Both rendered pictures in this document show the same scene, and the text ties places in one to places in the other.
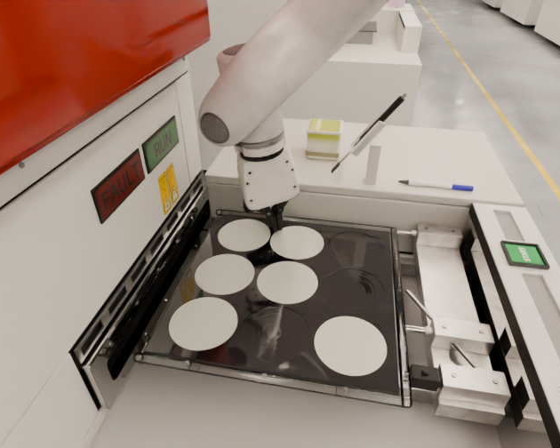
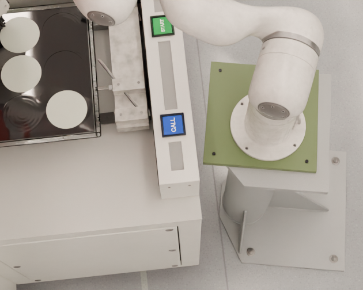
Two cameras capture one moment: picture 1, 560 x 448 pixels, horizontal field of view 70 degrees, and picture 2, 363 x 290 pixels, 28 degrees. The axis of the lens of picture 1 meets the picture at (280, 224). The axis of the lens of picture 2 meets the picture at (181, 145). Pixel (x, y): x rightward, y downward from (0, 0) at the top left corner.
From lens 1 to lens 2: 1.25 m
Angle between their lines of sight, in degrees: 37
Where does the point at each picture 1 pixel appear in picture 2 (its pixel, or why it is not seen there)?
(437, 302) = (119, 61)
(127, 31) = not seen: outside the picture
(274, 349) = (25, 124)
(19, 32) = not seen: outside the picture
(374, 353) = (80, 111)
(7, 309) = not seen: outside the picture
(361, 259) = (67, 39)
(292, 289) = (25, 79)
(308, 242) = (28, 33)
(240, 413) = (17, 157)
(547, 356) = (158, 99)
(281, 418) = (40, 153)
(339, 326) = (59, 99)
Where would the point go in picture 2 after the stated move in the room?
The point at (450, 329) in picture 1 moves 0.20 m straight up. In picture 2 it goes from (121, 85) to (113, 50)
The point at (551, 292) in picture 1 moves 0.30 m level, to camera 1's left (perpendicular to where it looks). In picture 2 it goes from (171, 53) to (50, 86)
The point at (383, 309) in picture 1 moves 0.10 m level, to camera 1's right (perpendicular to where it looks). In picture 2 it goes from (84, 80) to (123, 69)
